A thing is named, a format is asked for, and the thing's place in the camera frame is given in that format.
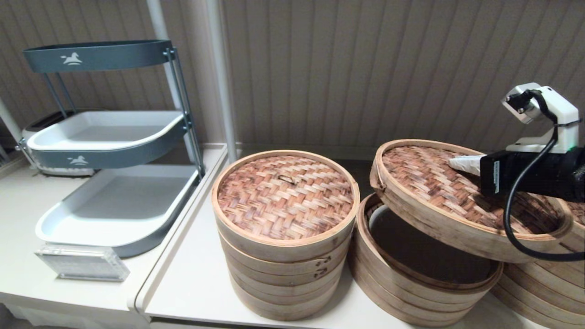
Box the woven bamboo steamer lid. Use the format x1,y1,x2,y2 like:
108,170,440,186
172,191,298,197
212,149,361,263
555,196,585,254
370,138,574,264

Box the dark cooktop panel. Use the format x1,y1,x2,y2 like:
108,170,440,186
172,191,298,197
338,159,382,202

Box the thick white upright pole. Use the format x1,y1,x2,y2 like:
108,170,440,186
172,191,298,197
205,0,239,161

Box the white and teal curved tray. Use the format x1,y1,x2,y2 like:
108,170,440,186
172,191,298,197
26,110,189,170

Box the dark teal rack shelf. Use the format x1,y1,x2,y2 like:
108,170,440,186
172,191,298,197
23,39,175,74

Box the clear acrylic warning sign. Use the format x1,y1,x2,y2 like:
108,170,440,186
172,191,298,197
34,244,131,282

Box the white toaster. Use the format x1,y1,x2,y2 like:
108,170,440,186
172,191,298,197
21,110,96,177

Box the thin teal rack rods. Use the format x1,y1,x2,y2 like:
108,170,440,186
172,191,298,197
42,72,76,119

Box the slanted white pole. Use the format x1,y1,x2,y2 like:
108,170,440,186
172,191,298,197
0,97,23,142

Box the black camera cable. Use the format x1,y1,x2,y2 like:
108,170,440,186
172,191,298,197
503,89,585,262

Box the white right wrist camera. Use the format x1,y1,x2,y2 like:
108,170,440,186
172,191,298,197
501,82,580,154

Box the teal rack double post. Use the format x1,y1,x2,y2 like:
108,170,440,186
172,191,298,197
162,47,206,179

